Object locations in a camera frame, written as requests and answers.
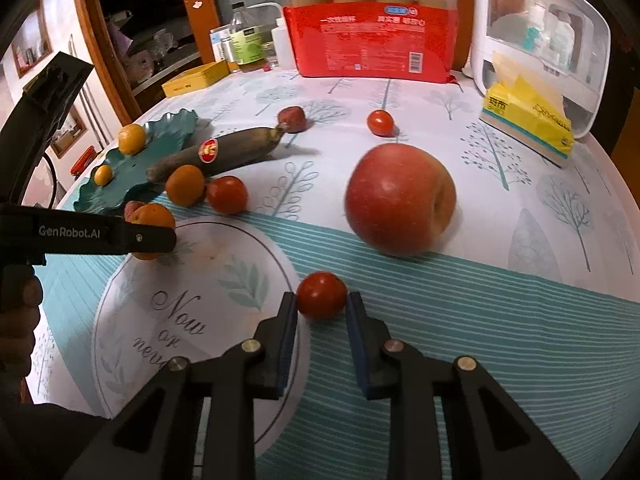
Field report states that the large red apple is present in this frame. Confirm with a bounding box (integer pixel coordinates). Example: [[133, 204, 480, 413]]
[[344, 143, 457, 257]]

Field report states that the brown sweet potato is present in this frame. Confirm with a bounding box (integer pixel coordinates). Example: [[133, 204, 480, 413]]
[[146, 126, 288, 183]]

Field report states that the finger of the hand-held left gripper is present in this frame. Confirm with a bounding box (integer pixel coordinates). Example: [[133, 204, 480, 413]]
[[122, 217, 177, 257]]

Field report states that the red box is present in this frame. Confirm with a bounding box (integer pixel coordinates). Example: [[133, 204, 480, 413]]
[[70, 146, 98, 178]]

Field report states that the tree print tablecloth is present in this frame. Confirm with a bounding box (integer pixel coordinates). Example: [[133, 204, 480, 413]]
[[30, 62, 640, 480]]

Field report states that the green label glass bottle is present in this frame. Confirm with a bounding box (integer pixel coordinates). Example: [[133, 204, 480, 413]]
[[227, 4, 264, 72]]

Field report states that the person's left hand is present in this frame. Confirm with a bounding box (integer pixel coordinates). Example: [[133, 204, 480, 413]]
[[0, 275, 44, 381]]

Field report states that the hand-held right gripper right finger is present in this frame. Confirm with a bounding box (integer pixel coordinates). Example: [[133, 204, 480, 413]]
[[346, 291, 581, 480]]

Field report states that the red paper cup package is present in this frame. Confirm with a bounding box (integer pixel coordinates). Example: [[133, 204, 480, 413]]
[[276, 0, 475, 85]]

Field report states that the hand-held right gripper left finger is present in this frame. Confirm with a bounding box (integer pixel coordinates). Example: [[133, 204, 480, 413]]
[[65, 291, 299, 480]]

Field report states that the orange mandarin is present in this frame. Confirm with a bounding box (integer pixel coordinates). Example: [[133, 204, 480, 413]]
[[131, 203, 177, 261], [165, 164, 207, 207]]

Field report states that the person's left forearm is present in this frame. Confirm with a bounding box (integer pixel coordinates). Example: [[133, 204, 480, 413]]
[[0, 375, 118, 480]]

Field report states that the blue and white carton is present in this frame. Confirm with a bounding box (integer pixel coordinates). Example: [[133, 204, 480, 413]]
[[210, 25, 236, 61]]

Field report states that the white countertop appliance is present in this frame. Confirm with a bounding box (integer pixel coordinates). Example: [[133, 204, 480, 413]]
[[470, 0, 612, 140]]

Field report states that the yellow tissue pack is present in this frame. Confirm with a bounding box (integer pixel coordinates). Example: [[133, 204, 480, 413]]
[[479, 51, 575, 168]]

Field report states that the white squeeze bottle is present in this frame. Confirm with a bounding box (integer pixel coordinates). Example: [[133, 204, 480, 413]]
[[247, 2, 299, 71]]

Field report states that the yellowish orange fruit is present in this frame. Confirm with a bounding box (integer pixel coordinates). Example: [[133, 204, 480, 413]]
[[118, 123, 147, 157]]

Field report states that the wrinkled brown round fruit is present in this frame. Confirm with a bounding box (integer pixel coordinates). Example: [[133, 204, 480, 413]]
[[277, 106, 307, 134]]

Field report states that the red tomato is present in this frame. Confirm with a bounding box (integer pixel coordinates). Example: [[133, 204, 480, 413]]
[[296, 271, 349, 322], [206, 175, 249, 215], [366, 109, 396, 137]]

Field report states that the yellow flat box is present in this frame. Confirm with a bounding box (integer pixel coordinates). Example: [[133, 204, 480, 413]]
[[161, 60, 230, 99]]

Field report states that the dark green scalloped plate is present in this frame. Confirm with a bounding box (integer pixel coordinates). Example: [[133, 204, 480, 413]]
[[73, 108, 200, 216]]

